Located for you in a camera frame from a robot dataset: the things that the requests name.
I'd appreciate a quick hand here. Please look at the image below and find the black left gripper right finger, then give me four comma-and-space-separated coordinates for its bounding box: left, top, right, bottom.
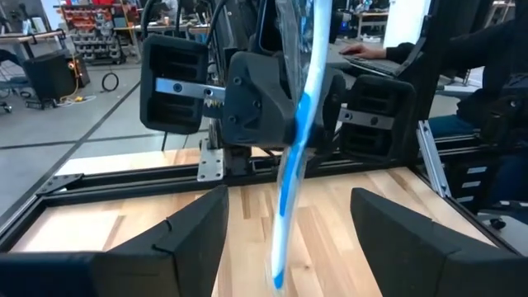
351, 188, 449, 297

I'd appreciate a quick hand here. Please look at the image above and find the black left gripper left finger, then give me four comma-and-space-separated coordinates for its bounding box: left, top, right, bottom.
95, 185, 229, 297

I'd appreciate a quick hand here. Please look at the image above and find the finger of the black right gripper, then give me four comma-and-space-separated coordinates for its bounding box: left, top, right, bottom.
223, 53, 297, 148
316, 68, 347, 152

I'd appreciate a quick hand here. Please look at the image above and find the blue white toothbrush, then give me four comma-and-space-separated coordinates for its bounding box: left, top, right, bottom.
268, 0, 333, 293

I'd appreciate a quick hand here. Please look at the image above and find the black laptop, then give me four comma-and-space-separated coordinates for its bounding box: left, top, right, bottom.
342, 16, 430, 79

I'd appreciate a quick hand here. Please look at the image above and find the person's hand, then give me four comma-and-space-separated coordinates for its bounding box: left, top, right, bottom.
340, 42, 388, 60

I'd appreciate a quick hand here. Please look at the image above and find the parts bin shelf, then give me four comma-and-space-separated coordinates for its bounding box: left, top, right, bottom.
60, 0, 139, 66

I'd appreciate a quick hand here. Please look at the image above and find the black drawer cabinet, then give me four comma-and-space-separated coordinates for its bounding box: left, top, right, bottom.
443, 158, 502, 210

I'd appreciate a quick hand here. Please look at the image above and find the silver aluminium strut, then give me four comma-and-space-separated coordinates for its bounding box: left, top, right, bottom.
415, 119, 451, 199

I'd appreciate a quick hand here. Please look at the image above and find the black equipment case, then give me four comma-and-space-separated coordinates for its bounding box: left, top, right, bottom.
22, 48, 91, 101

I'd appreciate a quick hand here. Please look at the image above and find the person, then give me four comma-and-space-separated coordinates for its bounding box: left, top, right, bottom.
385, 0, 528, 211

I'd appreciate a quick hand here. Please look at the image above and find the black cable coil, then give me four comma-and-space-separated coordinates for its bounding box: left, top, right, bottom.
101, 71, 121, 93

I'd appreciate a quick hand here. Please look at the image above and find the silver mounting bracket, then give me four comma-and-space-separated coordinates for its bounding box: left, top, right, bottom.
196, 138, 226, 183

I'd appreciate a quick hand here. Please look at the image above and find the black aluminium table frame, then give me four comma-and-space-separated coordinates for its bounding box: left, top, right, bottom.
0, 152, 528, 257

